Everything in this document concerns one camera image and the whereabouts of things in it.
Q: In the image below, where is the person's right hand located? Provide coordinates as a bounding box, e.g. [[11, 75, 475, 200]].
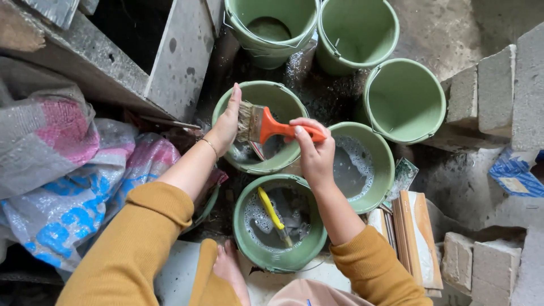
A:
[[283, 118, 337, 190]]

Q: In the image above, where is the person's left hand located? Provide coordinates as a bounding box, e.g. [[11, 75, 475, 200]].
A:
[[207, 83, 243, 157]]

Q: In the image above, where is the orange handled paint brush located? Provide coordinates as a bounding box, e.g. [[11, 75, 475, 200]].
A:
[[236, 101, 328, 145]]

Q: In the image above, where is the red white small tool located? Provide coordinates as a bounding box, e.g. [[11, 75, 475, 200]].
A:
[[250, 141, 267, 162]]

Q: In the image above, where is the thin wooden stick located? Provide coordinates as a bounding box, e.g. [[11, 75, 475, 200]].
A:
[[139, 115, 201, 131]]

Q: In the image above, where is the grey concrete trough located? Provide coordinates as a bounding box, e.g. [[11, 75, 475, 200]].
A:
[[0, 0, 226, 125]]

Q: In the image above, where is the grey wet cloth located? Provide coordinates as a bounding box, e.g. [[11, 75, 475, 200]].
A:
[[275, 190, 312, 244]]

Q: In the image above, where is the person's bare foot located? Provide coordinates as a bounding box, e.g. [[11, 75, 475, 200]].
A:
[[212, 240, 252, 306]]

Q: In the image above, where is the group of green plastic buckets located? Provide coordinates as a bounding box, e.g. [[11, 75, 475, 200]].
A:
[[183, 0, 447, 275]]

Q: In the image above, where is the green patterned tile piece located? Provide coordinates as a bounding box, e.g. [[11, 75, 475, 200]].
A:
[[388, 158, 420, 201]]

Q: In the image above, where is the blue print woven sack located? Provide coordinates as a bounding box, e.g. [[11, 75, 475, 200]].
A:
[[0, 119, 183, 273]]

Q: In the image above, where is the grey pink woven sack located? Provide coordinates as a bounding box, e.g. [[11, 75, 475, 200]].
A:
[[0, 56, 101, 200]]

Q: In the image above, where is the stack of ceramic tiles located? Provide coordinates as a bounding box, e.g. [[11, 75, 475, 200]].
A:
[[367, 190, 444, 298]]

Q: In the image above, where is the pile of grey concrete blocks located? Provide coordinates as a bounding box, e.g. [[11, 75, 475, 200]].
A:
[[441, 229, 544, 306], [441, 21, 544, 152]]

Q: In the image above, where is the blue cardboard carton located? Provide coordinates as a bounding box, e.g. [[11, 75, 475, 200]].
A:
[[488, 146, 544, 199]]

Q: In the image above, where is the thin gold bracelet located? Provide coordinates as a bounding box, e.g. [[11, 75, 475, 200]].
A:
[[199, 137, 219, 162]]

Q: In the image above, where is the yellow handled paint brush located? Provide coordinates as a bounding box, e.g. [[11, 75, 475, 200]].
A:
[[257, 187, 294, 248]]

